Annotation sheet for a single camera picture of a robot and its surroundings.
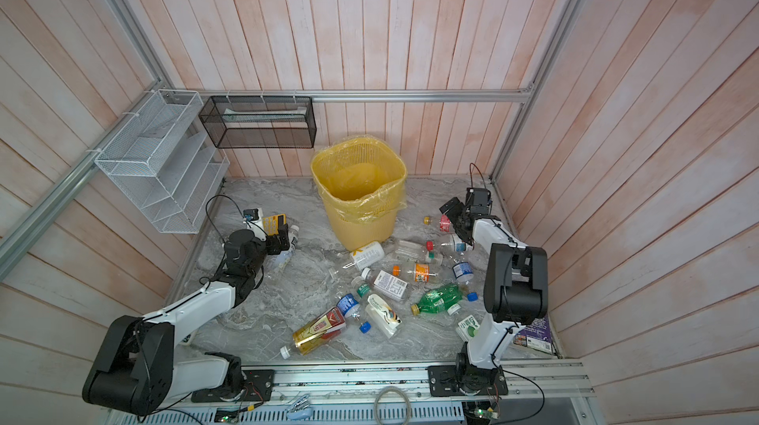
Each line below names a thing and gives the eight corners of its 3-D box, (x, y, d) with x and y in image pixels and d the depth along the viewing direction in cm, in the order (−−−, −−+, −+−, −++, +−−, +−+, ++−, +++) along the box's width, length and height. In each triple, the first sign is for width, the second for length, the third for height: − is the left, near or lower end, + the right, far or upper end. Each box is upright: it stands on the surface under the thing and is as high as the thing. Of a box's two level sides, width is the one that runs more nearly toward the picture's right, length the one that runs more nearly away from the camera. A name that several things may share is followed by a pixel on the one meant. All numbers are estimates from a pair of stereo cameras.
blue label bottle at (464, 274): (457, 300, 89) (460, 295, 85) (451, 268, 96) (454, 261, 92) (475, 300, 89) (479, 295, 85) (468, 268, 96) (471, 261, 92)
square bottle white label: (357, 285, 92) (357, 280, 89) (366, 268, 96) (366, 263, 93) (404, 306, 88) (405, 301, 85) (411, 287, 92) (413, 282, 89)
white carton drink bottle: (388, 340, 82) (389, 334, 78) (362, 308, 88) (361, 301, 83) (402, 327, 84) (403, 321, 80) (376, 297, 90) (376, 290, 85)
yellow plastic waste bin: (320, 262, 98) (303, 204, 74) (328, 199, 116) (316, 136, 92) (402, 262, 98) (410, 204, 74) (397, 199, 116) (403, 136, 92)
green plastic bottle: (411, 314, 86) (413, 310, 84) (409, 288, 91) (410, 284, 89) (463, 314, 86) (466, 310, 84) (458, 288, 91) (460, 284, 89)
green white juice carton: (465, 343, 81) (468, 340, 78) (454, 328, 84) (456, 324, 81) (480, 332, 83) (483, 328, 80) (468, 317, 85) (471, 314, 83)
